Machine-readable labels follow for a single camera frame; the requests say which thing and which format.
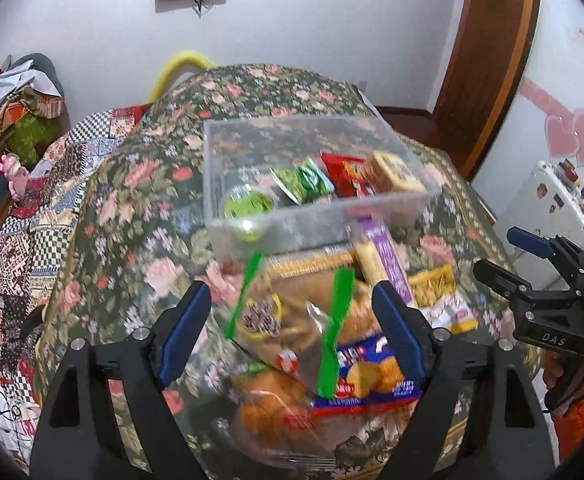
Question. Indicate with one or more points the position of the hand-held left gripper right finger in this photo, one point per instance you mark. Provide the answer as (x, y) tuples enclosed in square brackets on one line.
[(397, 330)]

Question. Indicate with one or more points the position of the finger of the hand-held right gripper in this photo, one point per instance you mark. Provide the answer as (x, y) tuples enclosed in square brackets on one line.
[(529, 241), (502, 280)]

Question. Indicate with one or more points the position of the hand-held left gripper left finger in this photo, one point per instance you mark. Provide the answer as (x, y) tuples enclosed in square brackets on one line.
[(186, 330)]

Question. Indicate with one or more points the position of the blue chip packet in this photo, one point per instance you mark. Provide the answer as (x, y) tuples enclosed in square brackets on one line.
[(372, 375)]

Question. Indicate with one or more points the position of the purple wafer packet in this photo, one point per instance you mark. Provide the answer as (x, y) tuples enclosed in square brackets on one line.
[(389, 260)]

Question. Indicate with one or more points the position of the clear bread bag green stripes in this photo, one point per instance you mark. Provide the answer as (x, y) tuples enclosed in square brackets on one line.
[(297, 320)]

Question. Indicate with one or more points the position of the clear plastic container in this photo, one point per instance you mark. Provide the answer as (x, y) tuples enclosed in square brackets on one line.
[(312, 220)]

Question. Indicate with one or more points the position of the person's right hand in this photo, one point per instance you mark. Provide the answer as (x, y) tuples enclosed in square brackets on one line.
[(554, 369)]

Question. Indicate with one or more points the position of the small white snack packet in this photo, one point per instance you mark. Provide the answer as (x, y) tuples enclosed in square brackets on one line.
[(452, 315)]

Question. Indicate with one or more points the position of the clear bag of orange bread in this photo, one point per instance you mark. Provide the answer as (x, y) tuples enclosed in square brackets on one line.
[(267, 410)]

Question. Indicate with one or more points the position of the pink heart stickers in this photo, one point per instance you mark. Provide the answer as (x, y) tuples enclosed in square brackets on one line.
[(577, 137)]

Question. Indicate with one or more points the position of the green jelly cup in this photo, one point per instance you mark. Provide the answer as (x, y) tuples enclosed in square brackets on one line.
[(249, 202)]

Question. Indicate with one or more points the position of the tan cake packet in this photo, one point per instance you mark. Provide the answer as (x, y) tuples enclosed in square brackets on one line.
[(392, 172)]

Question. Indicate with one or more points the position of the patchwork quilt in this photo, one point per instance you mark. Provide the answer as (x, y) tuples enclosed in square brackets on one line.
[(51, 240)]

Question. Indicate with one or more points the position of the red snack packet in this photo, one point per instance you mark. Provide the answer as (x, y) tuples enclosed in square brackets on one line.
[(344, 172)]

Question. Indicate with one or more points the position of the green snack packet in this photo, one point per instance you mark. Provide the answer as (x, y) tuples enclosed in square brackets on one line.
[(292, 185), (317, 175)]

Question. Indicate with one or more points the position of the wooden door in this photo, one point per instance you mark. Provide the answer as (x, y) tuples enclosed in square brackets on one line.
[(487, 60)]

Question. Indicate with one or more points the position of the frosted sliding door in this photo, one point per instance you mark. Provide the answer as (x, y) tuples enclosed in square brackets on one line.
[(567, 50)]

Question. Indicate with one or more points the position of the pink rabbit toy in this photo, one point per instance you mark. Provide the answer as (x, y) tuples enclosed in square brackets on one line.
[(15, 170)]

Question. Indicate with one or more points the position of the yellow foam tube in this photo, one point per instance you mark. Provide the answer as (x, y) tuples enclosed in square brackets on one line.
[(171, 67)]

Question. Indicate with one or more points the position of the pile of clothes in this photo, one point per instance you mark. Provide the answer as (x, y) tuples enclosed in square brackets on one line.
[(16, 105)]

